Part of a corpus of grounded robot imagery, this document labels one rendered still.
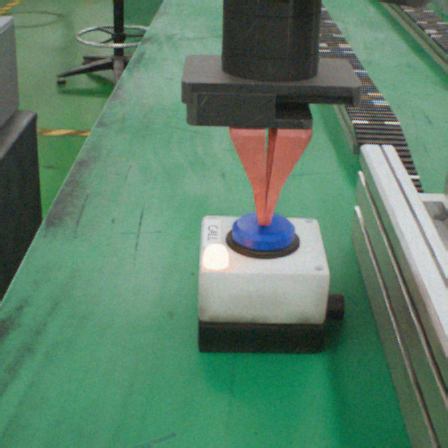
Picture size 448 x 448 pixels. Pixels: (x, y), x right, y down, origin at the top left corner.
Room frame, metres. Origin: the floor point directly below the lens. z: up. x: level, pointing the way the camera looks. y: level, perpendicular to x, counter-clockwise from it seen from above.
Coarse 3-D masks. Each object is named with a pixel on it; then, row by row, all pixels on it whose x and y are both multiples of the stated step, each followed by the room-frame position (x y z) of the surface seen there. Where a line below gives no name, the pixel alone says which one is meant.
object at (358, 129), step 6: (354, 126) 0.78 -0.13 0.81; (360, 126) 0.78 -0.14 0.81; (366, 126) 0.78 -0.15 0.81; (372, 126) 0.78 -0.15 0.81; (378, 126) 0.78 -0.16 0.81; (384, 126) 0.78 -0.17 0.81; (390, 126) 0.79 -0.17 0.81; (360, 132) 0.77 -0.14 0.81; (366, 132) 0.77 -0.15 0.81; (372, 132) 0.77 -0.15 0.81; (378, 132) 0.77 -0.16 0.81; (384, 132) 0.77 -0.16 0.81; (390, 132) 0.77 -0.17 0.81; (396, 132) 0.77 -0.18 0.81; (402, 132) 0.77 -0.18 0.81
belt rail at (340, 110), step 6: (336, 108) 0.92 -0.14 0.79; (342, 108) 0.88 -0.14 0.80; (342, 114) 0.89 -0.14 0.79; (342, 120) 0.87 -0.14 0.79; (348, 120) 0.83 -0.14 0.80; (342, 126) 0.87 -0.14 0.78; (348, 126) 0.85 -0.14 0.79; (348, 132) 0.82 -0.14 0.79; (354, 132) 0.79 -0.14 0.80; (348, 138) 0.82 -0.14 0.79; (354, 138) 0.81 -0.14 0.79; (348, 144) 0.82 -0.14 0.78; (354, 144) 0.79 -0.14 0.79; (354, 150) 0.79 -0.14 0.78
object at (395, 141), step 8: (360, 136) 0.76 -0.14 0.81; (368, 136) 0.76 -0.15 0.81; (376, 136) 0.76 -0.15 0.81; (384, 136) 0.76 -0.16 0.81; (392, 136) 0.76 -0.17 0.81; (400, 136) 0.77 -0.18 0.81; (360, 144) 0.75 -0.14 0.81; (384, 144) 0.75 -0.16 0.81; (392, 144) 0.75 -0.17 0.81; (400, 144) 0.75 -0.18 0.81
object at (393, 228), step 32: (384, 160) 0.56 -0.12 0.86; (384, 192) 0.50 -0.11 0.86; (416, 192) 0.50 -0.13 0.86; (384, 224) 0.48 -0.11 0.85; (416, 224) 0.45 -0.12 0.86; (384, 256) 0.47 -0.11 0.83; (416, 256) 0.41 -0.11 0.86; (384, 288) 0.46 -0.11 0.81; (416, 288) 0.38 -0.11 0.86; (384, 320) 0.44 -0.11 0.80; (416, 320) 0.38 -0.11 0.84; (384, 352) 0.43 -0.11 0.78; (416, 352) 0.36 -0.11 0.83; (416, 384) 0.36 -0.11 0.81; (416, 416) 0.34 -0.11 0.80
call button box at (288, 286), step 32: (224, 224) 0.49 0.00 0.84; (256, 256) 0.45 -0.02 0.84; (288, 256) 0.45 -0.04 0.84; (320, 256) 0.45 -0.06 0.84; (224, 288) 0.43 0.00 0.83; (256, 288) 0.43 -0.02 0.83; (288, 288) 0.43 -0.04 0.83; (320, 288) 0.43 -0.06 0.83; (224, 320) 0.43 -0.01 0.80; (256, 320) 0.43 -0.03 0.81; (288, 320) 0.43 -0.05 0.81; (320, 320) 0.43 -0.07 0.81; (288, 352) 0.43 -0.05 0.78
